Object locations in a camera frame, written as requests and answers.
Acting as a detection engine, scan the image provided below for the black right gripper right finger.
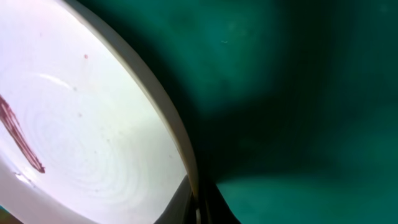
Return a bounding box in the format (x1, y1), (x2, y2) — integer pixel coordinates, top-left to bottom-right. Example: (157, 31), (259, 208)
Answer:
(199, 181), (241, 224)

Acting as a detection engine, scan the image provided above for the blue plastic serving tray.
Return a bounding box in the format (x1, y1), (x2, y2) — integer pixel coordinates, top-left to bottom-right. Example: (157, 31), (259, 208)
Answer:
(0, 0), (398, 224)

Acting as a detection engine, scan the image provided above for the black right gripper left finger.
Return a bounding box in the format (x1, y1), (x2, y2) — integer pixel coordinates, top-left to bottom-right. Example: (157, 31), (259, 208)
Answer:
(155, 176), (197, 224)

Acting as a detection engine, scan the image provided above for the white pink plate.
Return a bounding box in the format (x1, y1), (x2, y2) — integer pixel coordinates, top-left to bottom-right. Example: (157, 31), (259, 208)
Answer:
(1, 0), (198, 223)

